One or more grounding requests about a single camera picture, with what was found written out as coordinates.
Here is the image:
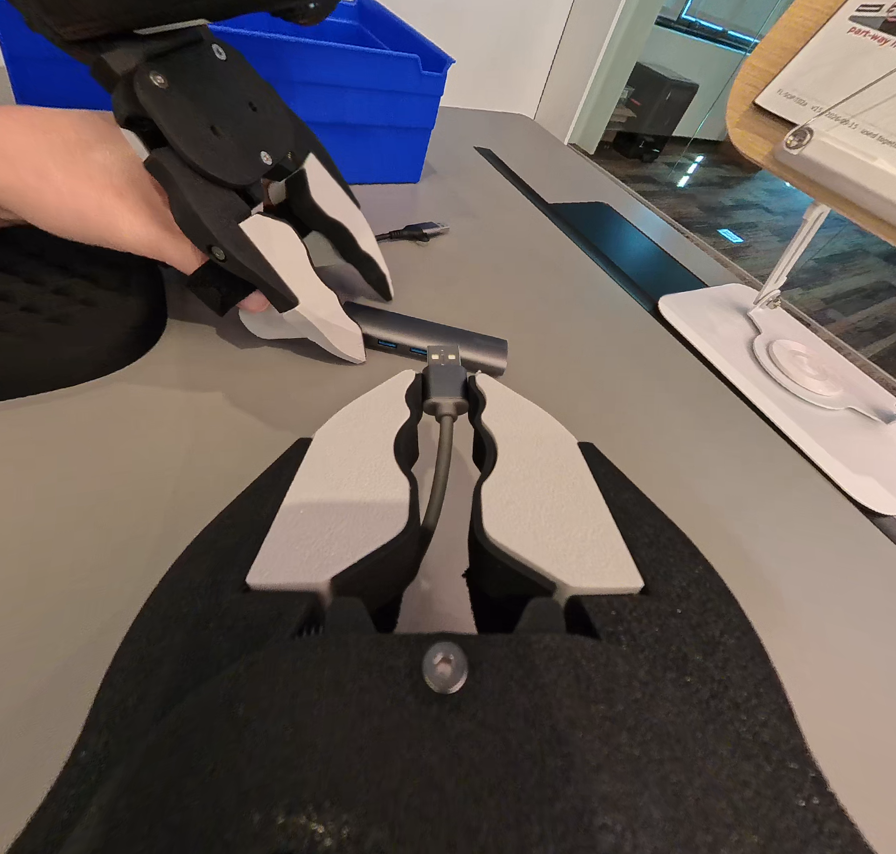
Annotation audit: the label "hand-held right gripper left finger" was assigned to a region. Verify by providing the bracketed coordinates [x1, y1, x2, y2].
[245, 369, 424, 599]

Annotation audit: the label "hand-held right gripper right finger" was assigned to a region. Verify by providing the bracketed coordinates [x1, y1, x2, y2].
[465, 371, 645, 597]

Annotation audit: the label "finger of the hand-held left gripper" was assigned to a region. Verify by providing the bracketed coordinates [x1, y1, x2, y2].
[283, 159, 394, 303]
[238, 215, 367, 365]

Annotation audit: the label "black hub cable with plug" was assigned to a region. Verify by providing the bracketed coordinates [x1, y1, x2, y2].
[374, 220, 451, 246]

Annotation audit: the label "blue plastic bin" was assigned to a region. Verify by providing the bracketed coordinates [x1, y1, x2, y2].
[0, 0, 456, 186]

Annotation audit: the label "dark grey usb hub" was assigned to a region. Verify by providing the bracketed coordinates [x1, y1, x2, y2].
[342, 301, 509, 379]

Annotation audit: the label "grey usb cable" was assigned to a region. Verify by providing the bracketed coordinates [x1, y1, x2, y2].
[419, 344, 470, 568]

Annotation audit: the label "person's left hand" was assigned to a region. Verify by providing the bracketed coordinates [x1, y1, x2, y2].
[0, 103, 274, 316]

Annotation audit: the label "black textured cushion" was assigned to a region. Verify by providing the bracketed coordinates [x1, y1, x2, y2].
[0, 224, 169, 403]

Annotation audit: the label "white stand with wooden board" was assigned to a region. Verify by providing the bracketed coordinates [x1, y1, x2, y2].
[658, 0, 896, 516]

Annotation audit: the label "black low cabinet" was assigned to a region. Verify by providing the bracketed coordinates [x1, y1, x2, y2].
[605, 61, 701, 163]

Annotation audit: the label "printed instruction sheet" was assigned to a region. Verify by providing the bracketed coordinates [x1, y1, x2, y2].
[755, 0, 896, 151]

